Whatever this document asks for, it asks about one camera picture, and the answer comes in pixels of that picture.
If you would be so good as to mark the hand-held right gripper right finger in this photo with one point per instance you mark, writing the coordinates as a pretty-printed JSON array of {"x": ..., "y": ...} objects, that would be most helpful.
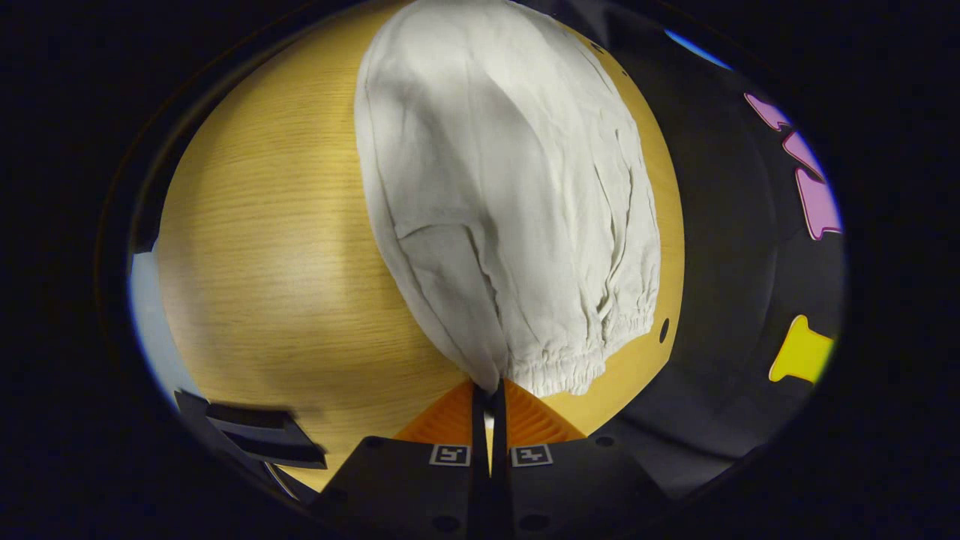
[{"x": 500, "y": 480}]

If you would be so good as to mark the white jeans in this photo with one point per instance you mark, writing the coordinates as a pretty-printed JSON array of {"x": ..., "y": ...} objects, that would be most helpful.
[{"x": 495, "y": 187}]

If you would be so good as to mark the black backdrop cloth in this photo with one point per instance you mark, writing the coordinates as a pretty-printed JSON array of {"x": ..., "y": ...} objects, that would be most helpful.
[{"x": 727, "y": 262}]

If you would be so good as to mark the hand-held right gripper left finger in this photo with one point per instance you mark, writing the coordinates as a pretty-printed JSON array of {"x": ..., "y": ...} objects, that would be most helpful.
[{"x": 481, "y": 480}]

